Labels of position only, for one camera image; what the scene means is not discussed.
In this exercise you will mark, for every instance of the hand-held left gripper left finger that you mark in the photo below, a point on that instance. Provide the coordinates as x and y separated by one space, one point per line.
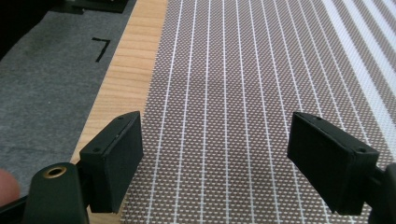
112 161

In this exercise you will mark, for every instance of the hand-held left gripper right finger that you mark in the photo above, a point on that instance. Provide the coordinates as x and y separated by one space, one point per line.
327 161

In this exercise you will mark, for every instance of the grey felt mat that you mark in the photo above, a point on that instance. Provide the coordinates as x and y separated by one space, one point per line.
53 93

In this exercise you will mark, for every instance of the brown white striped woven placemat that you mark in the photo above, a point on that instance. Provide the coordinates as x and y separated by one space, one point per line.
249 109

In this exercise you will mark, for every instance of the black stand base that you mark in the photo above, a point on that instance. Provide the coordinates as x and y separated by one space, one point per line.
93 4

